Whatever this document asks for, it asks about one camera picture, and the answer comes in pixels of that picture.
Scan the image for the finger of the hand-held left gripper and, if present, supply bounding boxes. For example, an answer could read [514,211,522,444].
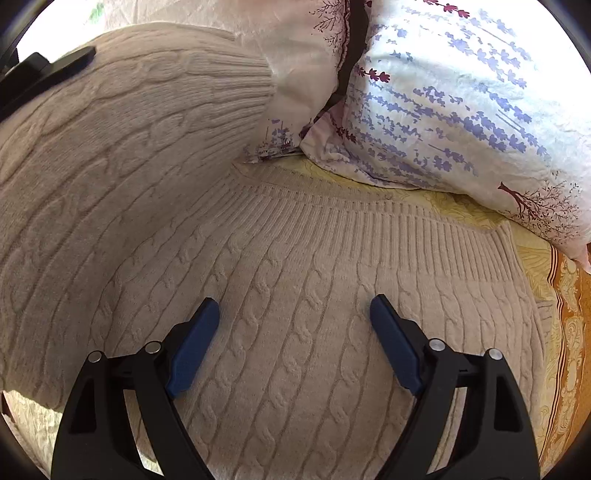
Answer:
[0,46,97,123]

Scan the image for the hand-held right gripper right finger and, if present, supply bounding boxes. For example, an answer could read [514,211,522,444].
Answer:
[369,294,540,480]

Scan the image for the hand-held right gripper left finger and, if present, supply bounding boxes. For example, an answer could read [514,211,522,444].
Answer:
[51,298,221,480]

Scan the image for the beige cable knit sweater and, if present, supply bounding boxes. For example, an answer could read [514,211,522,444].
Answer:
[0,22,551,480]

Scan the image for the yellow patterned bed sheet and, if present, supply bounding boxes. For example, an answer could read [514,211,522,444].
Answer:
[0,154,591,480]

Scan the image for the white lavender print pillow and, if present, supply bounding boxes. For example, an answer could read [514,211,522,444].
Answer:
[299,0,591,274]

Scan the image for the pink floral pillow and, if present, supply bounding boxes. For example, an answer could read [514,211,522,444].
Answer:
[88,0,372,163]

